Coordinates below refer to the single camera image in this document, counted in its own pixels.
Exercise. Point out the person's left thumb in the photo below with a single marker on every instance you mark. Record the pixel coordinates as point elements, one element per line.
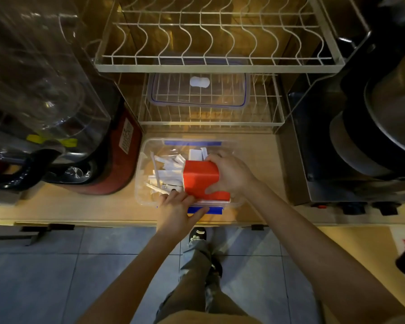
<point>198,214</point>

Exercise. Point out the person's left hand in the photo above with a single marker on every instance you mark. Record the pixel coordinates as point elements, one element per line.
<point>173,215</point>

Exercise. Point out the large grey metal pan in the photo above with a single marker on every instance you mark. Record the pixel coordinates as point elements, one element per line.
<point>395,101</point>

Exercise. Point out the red cardboard box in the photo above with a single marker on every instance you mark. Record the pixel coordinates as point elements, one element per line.
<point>199,178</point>

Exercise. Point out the black and white shoe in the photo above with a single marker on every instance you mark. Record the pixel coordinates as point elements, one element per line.
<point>197,234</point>

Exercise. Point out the black countertop stove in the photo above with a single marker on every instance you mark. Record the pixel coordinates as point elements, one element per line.
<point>310,138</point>

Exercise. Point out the person's right thumb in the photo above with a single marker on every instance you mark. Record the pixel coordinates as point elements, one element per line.
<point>213,188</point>

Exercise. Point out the clear plastic container blue clips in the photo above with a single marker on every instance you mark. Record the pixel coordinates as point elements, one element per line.
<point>143,185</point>

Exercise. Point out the person's right forearm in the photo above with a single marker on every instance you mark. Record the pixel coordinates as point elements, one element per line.
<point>317,253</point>

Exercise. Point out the person's right hand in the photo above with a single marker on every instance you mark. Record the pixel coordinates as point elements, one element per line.
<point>234,175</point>

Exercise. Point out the blender with red base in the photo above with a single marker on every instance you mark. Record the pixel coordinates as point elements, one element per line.
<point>54,97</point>

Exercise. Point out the clear container lid blue rim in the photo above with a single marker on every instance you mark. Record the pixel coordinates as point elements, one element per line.
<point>199,94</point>

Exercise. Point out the person's left forearm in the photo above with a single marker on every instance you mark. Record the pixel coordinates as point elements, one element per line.
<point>135,280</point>

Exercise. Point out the grey metal pot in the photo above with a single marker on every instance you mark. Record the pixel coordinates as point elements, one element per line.
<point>351,148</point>

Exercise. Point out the person's grey trousers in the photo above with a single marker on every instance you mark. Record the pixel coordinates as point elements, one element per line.
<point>197,286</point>

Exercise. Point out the pile of white paper packets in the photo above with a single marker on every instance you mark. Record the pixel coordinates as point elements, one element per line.
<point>167,172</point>

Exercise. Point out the black stove knob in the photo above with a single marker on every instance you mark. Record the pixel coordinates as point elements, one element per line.
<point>353,208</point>
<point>386,208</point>

